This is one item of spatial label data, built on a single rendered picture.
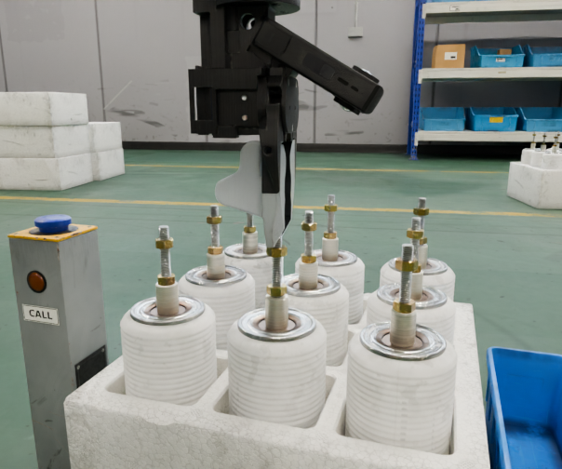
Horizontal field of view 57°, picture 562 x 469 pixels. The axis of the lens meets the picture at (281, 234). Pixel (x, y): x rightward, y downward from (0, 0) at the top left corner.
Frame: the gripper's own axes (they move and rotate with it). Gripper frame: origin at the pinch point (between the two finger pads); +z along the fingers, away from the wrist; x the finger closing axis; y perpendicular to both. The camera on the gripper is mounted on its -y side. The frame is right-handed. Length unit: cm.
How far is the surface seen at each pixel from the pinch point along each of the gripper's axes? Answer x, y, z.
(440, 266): -21.8, -16.9, 9.4
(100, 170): -260, 167, 28
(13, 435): -11, 41, 35
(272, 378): 4.6, 0.1, 12.6
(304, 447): 8.0, -3.3, 16.7
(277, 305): 0.9, 0.3, 7.2
